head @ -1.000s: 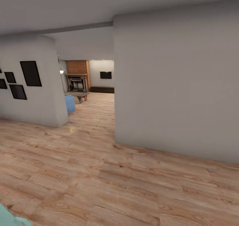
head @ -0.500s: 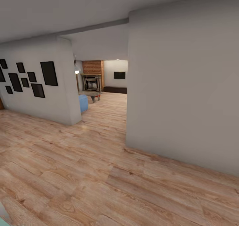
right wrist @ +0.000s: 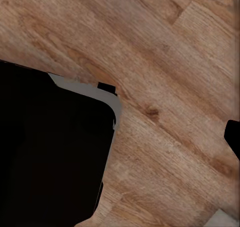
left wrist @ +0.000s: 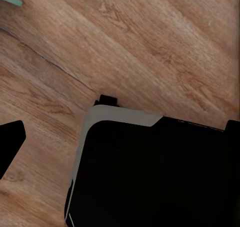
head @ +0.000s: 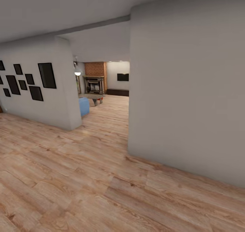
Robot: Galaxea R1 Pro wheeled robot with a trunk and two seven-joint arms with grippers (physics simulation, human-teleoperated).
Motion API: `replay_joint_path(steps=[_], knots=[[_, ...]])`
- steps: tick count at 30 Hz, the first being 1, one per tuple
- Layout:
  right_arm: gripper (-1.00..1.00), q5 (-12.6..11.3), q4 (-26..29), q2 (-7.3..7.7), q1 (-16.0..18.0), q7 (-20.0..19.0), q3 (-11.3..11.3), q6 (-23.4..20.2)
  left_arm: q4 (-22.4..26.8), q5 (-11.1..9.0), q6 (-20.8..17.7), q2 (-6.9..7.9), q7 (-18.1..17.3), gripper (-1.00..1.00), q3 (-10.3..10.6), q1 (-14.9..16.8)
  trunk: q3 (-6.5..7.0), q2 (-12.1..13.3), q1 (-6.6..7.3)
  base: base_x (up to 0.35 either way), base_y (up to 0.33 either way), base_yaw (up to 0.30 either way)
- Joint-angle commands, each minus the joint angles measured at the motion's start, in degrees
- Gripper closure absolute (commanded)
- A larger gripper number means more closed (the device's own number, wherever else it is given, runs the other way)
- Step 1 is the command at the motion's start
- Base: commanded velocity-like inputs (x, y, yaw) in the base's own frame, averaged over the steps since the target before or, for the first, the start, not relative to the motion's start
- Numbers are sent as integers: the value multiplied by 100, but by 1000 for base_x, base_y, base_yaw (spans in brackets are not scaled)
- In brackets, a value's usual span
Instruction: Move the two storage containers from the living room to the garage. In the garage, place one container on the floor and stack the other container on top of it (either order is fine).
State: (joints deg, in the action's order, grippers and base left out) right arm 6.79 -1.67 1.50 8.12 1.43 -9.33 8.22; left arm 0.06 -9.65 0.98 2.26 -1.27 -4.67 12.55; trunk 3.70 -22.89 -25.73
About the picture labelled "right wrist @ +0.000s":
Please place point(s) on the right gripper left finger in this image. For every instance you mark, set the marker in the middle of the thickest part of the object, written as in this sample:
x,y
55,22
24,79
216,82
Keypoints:
x,y
12,136

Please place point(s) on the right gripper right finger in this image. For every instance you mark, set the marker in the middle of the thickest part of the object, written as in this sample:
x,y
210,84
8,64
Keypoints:
x,y
232,136

